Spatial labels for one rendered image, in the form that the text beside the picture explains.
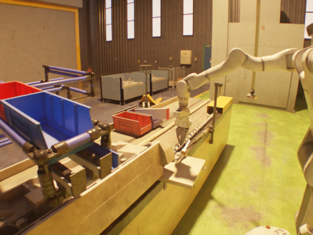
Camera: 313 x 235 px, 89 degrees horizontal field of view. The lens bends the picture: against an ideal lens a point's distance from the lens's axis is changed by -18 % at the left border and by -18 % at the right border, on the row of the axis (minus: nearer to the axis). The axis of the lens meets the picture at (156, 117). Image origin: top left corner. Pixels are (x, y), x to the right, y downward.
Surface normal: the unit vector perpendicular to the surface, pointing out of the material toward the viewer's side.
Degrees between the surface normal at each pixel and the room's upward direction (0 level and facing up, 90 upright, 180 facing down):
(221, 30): 90
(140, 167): 80
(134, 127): 92
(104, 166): 96
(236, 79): 90
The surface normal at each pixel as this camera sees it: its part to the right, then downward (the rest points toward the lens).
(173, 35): -0.52, 0.26
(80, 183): 0.85, 0.25
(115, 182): 0.84, 0.00
